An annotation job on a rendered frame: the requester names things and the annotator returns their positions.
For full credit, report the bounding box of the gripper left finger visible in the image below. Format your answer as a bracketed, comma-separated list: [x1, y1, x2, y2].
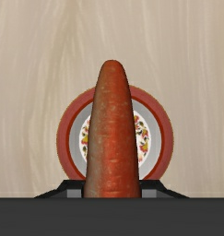
[34, 179, 87, 199]

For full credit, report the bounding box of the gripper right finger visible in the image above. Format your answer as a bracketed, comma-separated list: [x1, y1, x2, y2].
[138, 179, 189, 199]

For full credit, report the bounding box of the orange carrot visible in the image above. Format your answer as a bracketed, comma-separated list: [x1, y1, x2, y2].
[82, 59, 143, 199]

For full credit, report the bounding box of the red rimmed patterned plate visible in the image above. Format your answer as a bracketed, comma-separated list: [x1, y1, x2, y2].
[55, 85, 175, 181]

